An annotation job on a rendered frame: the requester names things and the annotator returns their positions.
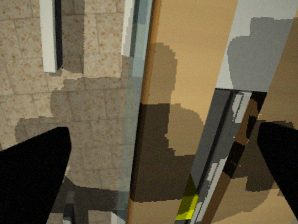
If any yellow-green block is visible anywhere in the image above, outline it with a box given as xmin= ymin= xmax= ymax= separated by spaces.
xmin=176 ymin=173 xmax=198 ymax=221

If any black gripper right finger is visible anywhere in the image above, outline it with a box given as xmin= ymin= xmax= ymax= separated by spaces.
xmin=257 ymin=123 xmax=298 ymax=221

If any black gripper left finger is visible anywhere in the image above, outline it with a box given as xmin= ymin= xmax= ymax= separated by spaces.
xmin=0 ymin=127 xmax=72 ymax=224

